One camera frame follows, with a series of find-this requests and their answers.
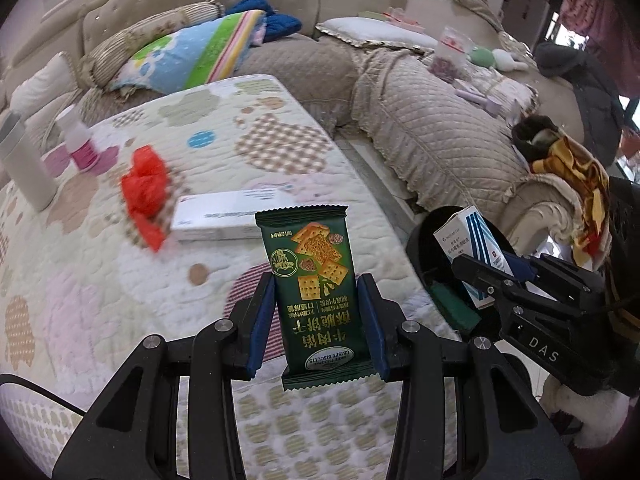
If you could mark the red plastic bag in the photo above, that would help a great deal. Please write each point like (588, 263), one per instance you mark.
(145, 185)

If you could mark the clear plastic cup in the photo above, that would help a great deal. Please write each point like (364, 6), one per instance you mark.
(450, 55)

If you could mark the yellow and brown scarf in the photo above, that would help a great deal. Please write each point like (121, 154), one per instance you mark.
(580, 175)

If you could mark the black fuzzy hat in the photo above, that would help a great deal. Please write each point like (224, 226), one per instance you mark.
(530, 132)

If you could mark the black round bin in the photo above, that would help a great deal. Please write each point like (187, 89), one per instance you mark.
(425, 245)

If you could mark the colourful striped pillow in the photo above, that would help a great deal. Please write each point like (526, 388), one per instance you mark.
(190, 55)

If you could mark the green and yellow sponge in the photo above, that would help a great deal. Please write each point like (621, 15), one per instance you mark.
(452, 305)

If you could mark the small bottle with pink label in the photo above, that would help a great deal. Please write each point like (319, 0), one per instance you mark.
(82, 152)

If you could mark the pink hanging clothes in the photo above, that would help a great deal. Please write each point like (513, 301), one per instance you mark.
(600, 10)

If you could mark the blue cloth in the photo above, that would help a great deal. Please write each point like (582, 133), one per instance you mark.
(280, 25)

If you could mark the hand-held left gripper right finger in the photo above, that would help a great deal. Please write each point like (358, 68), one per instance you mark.
(372, 330)

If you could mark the long white flat box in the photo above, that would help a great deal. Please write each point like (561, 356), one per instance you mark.
(225, 217)

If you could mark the patterned quilted table cover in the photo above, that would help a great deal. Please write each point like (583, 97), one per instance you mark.
(100, 285)

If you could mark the white blue-striped small box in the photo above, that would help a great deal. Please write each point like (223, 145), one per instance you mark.
(475, 230)

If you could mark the beige quilted sofa cover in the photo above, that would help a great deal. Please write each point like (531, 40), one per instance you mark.
(435, 135)

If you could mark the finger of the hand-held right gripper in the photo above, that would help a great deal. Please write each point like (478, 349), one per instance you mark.
(565, 277)
(505, 285)

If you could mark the person's right forearm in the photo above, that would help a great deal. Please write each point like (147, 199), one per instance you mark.
(595, 415)

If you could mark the green and white plush toy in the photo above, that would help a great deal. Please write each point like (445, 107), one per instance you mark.
(492, 58)

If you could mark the pale purple bottle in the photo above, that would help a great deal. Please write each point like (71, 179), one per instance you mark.
(482, 100)

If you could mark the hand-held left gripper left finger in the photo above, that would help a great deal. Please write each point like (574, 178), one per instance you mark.
(262, 325)

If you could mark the white frilled cushion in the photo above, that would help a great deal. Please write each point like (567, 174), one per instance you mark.
(375, 32)

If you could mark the floral striped pillow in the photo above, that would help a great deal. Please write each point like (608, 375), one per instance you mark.
(140, 30)

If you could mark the black jacket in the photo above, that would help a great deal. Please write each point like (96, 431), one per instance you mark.
(585, 90)

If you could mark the plain white cushion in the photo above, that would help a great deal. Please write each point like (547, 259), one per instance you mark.
(42, 85)

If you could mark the white cylindrical bottle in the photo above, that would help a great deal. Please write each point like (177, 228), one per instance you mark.
(25, 165)

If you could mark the green biscuit packet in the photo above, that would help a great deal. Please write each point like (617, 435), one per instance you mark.
(315, 270)

